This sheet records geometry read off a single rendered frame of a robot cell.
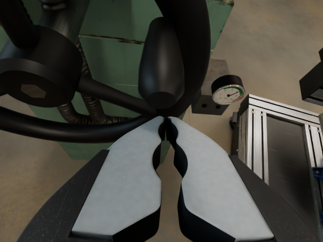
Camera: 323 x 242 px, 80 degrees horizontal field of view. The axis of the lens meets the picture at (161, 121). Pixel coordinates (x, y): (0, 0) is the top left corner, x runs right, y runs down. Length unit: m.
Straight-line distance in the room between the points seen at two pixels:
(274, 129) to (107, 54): 0.86
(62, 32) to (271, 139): 0.94
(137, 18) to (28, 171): 0.89
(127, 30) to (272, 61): 1.51
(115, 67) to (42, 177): 0.74
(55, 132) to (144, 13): 0.22
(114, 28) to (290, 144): 0.91
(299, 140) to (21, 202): 1.26
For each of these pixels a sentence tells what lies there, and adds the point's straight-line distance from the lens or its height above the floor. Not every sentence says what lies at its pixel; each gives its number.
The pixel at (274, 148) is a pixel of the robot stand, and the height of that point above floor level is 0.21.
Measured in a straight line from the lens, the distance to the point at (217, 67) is 0.52.
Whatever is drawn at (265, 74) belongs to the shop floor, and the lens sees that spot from 1.64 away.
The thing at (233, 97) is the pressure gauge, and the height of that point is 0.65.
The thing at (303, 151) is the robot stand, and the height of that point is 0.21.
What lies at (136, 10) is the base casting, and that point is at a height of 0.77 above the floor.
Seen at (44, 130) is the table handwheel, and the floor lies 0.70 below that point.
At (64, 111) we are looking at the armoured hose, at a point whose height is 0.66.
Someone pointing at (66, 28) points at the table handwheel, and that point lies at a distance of 0.22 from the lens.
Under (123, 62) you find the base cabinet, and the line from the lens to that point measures 0.42.
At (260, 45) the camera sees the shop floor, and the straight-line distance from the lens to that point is 1.88.
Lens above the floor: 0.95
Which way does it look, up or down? 59 degrees down
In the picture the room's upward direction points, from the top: 15 degrees clockwise
